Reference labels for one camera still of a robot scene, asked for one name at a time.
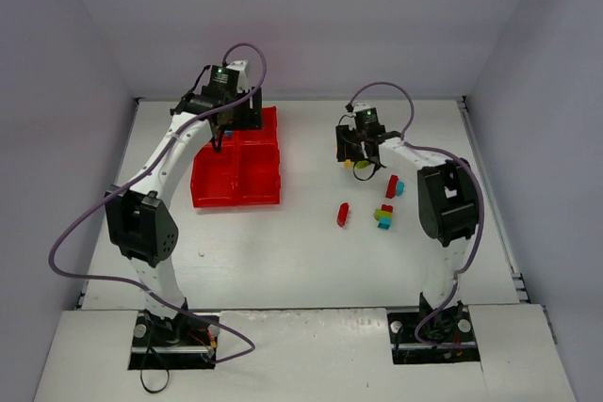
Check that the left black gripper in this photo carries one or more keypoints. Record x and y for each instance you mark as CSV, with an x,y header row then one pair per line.
x,y
242,118

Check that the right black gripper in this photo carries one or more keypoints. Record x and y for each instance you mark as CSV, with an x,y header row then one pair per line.
x,y
349,149

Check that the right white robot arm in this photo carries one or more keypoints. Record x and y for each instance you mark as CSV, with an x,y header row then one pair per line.
x,y
450,204

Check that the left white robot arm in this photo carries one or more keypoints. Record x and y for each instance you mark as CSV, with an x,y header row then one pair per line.
x,y
139,220

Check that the green lego brick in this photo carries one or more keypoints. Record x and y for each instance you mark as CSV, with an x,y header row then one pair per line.
x,y
362,164

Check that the red four-compartment bin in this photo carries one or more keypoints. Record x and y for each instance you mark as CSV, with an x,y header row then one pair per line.
x,y
245,172

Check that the red lego with blue brick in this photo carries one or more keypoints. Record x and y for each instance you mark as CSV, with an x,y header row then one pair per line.
x,y
395,187

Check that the red curved lego brick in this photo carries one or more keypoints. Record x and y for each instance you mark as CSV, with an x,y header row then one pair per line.
x,y
343,214

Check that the green red blue lego cluster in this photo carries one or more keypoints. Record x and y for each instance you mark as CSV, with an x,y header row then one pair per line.
x,y
383,216

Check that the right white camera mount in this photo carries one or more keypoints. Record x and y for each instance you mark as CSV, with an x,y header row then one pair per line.
x,y
354,109

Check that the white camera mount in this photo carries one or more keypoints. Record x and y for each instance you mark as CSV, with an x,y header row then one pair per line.
x,y
240,69
354,109

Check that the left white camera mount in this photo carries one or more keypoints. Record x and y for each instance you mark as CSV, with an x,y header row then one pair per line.
x,y
240,69

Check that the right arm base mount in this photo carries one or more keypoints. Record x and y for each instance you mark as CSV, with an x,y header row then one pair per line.
x,y
449,338

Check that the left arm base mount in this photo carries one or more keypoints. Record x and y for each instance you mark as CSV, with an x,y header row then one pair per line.
x,y
182,343

